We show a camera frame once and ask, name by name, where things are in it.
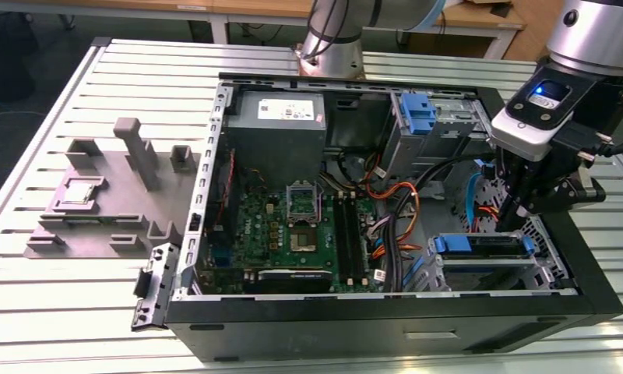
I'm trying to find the hard disk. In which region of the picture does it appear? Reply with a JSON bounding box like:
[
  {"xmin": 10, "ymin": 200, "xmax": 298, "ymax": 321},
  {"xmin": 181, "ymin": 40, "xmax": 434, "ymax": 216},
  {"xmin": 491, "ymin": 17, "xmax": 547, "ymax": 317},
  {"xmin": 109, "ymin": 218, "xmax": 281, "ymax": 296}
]
[{"xmin": 402, "ymin": 232, "xmax": 535, "ymax": 291}]

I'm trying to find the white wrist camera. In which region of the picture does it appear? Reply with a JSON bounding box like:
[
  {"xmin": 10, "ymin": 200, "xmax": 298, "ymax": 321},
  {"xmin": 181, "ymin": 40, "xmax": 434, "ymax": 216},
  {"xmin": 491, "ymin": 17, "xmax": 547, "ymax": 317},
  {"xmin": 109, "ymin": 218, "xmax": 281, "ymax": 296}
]
[{"xmin": 490, "ymin": 77, "xmax": 575, "ymax": 161}]

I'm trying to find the wooden desk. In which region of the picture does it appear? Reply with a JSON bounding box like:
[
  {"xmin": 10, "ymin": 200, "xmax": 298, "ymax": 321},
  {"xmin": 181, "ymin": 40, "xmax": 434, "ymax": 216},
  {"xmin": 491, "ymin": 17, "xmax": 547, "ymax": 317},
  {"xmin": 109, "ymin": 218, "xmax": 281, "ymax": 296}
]
[{"xmin": 30, "ymin": 0, "xmax": 528, "ymax": 60}]

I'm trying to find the black graphics card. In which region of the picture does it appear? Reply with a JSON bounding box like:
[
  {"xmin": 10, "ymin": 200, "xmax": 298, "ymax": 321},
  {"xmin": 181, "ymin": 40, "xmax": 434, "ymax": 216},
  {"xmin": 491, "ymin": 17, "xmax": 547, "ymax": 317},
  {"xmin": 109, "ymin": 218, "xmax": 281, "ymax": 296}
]
[{"xmin": 241, "ymin": 267, "xmax": 333, "ymax": 295}]

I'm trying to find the blue drive latch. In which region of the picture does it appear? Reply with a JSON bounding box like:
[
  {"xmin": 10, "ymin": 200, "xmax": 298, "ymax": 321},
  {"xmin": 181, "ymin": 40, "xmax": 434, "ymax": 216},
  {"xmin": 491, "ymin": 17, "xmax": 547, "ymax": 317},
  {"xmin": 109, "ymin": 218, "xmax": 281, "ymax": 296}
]
[{"xmin": 399, "ymin": 92, "xmax": 438, "ymax": 136}]

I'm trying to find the grey metal drive cage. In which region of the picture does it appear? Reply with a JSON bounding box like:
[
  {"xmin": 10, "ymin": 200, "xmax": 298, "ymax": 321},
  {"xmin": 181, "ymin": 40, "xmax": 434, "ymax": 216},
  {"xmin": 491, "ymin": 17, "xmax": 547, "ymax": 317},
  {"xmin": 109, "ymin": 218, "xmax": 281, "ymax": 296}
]
[{"xmin": 381, "ymin": 91, "xmax": 499, "ymax": 184}]

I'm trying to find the green motherboard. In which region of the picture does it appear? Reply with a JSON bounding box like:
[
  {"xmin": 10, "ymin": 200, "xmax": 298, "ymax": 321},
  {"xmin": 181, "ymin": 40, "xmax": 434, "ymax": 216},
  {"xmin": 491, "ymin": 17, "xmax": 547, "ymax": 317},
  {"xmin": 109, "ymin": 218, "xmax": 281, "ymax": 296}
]
[{"xmin": 201, "ymin": 182, "xmax": 385, "ymax": 295}]

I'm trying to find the metal disk bay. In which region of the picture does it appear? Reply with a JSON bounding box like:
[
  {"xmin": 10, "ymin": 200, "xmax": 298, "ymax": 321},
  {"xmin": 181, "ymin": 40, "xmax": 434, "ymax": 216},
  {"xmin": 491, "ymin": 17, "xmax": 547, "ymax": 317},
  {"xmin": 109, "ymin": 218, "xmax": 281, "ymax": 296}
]
[{"xmin": 426, "ymin": 232, "xmax": 572, "ymax": 292}]

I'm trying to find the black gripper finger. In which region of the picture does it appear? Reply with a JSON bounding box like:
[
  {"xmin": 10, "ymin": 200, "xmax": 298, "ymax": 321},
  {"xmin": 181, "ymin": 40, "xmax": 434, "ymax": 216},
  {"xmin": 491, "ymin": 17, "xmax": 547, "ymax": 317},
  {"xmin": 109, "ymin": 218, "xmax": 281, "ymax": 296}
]
[
  {"xmin": 511, "ymin": 167, "xmax": 607, "ymax": 233},
  {"xmin": 495, "ymin": 150, "xmax": 531, "ymax": 231}
]

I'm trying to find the orange red power wire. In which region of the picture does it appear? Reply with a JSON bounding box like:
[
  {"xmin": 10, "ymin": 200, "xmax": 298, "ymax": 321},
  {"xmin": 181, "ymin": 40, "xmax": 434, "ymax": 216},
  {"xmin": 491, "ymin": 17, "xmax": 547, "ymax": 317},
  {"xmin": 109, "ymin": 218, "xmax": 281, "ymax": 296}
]
[{"xmin": 471, "ymin": 204, "xmax": 503, "ymax": 235}]

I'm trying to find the grey expansion card latch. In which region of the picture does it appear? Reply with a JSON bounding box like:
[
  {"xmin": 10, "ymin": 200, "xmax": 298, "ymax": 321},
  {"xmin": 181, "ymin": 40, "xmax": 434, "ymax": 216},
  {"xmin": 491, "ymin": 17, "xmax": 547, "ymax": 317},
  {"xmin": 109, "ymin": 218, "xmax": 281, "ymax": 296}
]
[{"xmin": 129, "ymin": 241, "xmax": 195, "ymax": 332}]

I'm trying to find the black camera cable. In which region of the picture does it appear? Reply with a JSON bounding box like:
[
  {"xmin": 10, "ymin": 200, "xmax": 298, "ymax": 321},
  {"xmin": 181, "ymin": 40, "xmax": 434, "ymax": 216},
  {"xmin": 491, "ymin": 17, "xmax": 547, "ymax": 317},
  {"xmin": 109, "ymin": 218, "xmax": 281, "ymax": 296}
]
[{"xmin": 550, "ymin": 120, "xmax": 623, "ymax": 164}]

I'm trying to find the black open PC case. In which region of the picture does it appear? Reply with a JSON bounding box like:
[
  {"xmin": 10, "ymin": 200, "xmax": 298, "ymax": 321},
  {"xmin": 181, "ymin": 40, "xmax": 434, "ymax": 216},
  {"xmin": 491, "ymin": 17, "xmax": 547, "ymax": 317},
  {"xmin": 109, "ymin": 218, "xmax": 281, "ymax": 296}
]
[{"xmin": 129, "ymin": 72, "xmax": 623, "ymax": 363}]

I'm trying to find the metal socket cover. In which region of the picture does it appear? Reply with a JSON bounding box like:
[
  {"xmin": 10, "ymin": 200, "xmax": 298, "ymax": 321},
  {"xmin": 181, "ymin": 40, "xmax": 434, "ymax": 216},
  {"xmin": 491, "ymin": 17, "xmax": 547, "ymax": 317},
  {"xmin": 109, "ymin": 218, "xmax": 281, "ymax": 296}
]
[{"xmin": 285, "ymin": 181, "xmax": 326, "ymax": 227}]

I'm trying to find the silver CPU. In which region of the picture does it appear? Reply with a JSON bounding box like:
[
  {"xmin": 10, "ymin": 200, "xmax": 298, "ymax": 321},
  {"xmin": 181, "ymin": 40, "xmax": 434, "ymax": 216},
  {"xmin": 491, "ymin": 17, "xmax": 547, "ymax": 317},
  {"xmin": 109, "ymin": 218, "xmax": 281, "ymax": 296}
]
[{"xmin": 61, "ymin": 182, "xmax": 97, "ymax": 206}]

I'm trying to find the grey power supply unit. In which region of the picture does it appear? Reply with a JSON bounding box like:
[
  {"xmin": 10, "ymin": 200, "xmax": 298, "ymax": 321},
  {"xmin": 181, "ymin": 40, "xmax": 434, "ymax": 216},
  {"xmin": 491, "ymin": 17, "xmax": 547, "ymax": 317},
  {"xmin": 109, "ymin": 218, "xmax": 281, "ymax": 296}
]
[{"xmin": 225, "ymin": 91, "xmax": 327, "ymax": 188}]

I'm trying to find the blue wire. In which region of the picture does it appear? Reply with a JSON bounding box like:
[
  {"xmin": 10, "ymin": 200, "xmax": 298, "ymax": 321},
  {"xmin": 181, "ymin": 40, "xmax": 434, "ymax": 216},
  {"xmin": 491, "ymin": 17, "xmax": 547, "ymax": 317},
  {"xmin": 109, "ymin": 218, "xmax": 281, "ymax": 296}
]
[{"xmin": 464, "ymin": 157, "xmax": 499, "ymax": 235}]

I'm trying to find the blue expansion slot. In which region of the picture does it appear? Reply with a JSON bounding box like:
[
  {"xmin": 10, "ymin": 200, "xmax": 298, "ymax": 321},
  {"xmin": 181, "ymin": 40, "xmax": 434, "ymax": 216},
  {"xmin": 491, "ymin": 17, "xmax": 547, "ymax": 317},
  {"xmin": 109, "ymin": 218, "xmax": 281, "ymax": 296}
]
[{"xmin": 211, "ymin": 243, "xmax": 234, "ymax": 270}]

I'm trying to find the grey parts rack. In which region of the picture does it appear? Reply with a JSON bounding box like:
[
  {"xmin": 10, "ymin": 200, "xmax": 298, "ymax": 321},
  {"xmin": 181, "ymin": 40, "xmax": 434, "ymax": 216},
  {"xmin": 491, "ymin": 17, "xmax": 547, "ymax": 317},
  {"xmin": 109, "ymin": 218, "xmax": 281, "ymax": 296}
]
[{"xmin": 22, "ymin": 116, "xmax": 203, "ymax": 261}]

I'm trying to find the CPU socket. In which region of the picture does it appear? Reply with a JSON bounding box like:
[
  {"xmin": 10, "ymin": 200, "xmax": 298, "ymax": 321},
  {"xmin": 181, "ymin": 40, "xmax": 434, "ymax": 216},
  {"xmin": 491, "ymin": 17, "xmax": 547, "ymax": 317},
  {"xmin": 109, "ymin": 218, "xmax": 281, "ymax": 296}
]
[{"xmin": 287, "ymin": 224, "xmax": 338, "ymax": 254}]

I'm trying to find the black RAM slot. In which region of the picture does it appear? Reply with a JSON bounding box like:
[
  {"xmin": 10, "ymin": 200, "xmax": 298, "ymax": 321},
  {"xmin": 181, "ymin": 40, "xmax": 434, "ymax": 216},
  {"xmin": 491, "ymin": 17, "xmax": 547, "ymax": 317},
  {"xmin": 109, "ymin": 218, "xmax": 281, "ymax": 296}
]
[
  {"xmin": 333, "ymin": 189, "xmax": 357, "ymax": 288},
  {"xmin": 347, "ymin": 189, "xmax": 370, "ymax": 288}
]

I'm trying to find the orange wire bundle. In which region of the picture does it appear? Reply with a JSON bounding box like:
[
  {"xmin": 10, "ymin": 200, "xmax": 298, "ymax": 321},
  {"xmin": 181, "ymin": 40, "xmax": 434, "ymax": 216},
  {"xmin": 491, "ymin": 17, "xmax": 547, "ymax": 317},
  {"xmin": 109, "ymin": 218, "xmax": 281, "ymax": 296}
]
[{"xmin": 362, "ymin": 181, "xmax": 424, "ymax": 260}]

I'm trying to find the black cable bundle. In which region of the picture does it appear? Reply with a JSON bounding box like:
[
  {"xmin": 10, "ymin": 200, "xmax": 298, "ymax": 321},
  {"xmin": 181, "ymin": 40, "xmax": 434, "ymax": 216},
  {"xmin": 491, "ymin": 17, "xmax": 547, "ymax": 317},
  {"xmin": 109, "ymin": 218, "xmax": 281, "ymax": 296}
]
[{"xmin": 381, "ymin": 153, "xmax": 499, "ymax": 293}]

